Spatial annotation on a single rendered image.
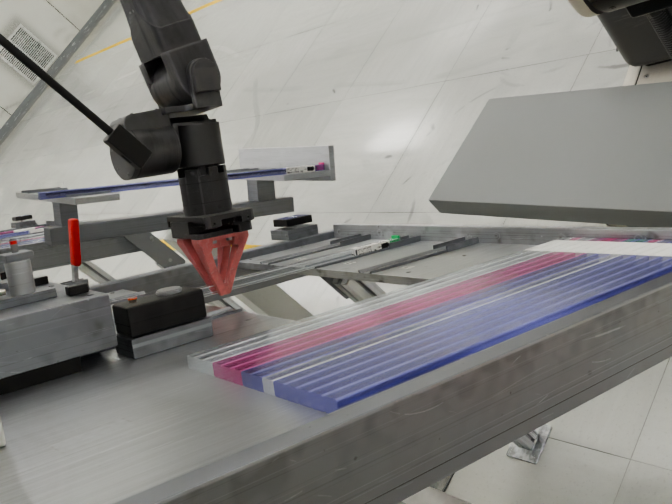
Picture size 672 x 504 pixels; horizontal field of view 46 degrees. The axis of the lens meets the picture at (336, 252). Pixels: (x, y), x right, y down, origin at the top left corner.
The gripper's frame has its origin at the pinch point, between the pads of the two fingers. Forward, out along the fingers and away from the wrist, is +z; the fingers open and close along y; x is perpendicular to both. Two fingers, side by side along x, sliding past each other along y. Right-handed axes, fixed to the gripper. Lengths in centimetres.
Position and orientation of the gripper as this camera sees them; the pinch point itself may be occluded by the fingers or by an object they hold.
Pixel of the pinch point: (220, 287)
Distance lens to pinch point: 95.7
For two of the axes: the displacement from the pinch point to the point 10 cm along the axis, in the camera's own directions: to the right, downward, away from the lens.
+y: 6.1, 0.4, -7.9
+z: 1.3, 9.8, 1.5
